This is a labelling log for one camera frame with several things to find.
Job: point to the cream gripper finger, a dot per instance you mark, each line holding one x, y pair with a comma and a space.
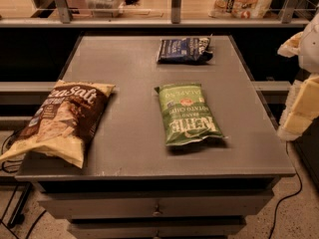
301, 108
290, 47

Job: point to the blue chip bag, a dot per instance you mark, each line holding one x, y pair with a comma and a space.
189, 50

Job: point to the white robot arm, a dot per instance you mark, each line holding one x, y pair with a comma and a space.
308, 57

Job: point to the colourful printed bag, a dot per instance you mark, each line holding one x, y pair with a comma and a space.
242, 9

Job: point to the green kettle chip bag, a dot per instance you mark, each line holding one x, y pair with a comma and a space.
186, 116

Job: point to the brown sea salt chip bag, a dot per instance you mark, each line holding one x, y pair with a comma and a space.
65, 123

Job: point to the grey drawer cabinet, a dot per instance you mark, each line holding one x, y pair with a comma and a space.
132, 185

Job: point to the clear plastic container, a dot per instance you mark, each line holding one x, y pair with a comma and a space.
104, 0

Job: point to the metal shelf rail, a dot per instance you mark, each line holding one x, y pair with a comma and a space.
149, 14

